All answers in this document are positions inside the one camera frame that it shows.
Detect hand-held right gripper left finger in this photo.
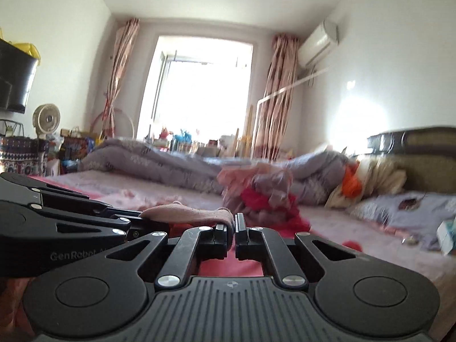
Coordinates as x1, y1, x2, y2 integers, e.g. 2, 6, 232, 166
106, 223, 235, 290

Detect black wire rack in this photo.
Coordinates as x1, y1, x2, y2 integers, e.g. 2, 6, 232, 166
0, 119, 25, 138

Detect coral pink towel blanket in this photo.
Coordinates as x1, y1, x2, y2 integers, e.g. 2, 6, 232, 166
171, 217, 456, 314

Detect cream puffer jacket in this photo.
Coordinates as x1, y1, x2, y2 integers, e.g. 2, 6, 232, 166
326, 157, 407, 209

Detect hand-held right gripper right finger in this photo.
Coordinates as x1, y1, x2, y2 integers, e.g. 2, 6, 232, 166
235, 213, 359, 290

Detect red garment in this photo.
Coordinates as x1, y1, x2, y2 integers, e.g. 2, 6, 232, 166
240, 189, 310, 232

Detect white pipe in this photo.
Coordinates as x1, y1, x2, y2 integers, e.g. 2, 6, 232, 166
256, 68, 330, 157

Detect black wall television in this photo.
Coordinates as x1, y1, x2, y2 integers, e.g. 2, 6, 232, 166
0, 39, 40, 114

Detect window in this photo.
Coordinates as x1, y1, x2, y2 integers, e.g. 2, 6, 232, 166
137, 35, 255, 143

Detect pink floral curtain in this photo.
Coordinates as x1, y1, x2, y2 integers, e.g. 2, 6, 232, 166
251, 34, 300, 159
101, 18, 140, 139

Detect patterned storage box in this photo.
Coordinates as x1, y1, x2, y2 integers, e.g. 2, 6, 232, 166
0, 137, 48, 177

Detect beige floor fan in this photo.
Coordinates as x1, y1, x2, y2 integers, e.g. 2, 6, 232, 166
32, 104, 61, 139

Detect grey floral duvet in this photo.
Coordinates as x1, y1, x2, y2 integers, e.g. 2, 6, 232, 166
80, 139, 353, 203

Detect orange garment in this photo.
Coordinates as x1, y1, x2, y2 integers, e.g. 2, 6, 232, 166
342, 169, 362, 198

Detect yellow cloth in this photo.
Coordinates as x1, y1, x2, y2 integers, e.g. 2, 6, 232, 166
11, 42, 40, 58

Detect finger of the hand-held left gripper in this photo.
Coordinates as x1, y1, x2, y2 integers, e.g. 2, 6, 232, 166
30, 184, 144, 220
54, 220, 172, 243

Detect mauve garment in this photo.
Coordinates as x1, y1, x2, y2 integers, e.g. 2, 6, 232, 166
249, 169, 296, 218

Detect rattan hoop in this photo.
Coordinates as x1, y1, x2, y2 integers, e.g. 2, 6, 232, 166
89, 109, 135, 141

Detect white air conditioner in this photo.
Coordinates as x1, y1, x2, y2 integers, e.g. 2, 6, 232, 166
297, 21, 340, 68

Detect strawberry print pink pants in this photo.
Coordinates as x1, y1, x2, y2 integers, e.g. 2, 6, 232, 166
138, 201, 236, 236

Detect colourful toy box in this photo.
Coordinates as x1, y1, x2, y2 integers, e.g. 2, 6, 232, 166
59, 137, 97, 172

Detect dark carved headboard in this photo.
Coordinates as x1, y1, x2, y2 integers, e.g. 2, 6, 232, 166
367, 126, 456, 195

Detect plain pink garment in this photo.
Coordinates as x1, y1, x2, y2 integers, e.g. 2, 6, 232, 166
217, 166, 286, 200

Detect grey leaf print pillow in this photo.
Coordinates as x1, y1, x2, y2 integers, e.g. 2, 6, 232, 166
347, 192, 456, 250

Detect tissue pack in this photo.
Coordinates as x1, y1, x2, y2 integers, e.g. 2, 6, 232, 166
436, 219, 456, 255

